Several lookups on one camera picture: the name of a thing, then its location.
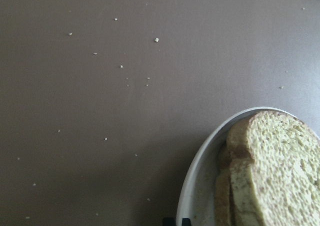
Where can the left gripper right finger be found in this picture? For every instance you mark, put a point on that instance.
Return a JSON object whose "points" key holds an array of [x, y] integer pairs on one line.
{"points": [[186, 222]]}

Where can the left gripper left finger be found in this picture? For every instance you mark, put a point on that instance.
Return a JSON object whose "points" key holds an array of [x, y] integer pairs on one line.
{"points": [[168, 221]]}

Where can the bread slice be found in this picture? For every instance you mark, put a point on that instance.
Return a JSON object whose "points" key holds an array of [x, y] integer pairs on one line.
{"points": [[274, 170]]}

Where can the white round plate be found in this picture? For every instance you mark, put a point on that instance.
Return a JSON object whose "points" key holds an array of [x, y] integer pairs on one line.
{"points": [[206, 197]]}

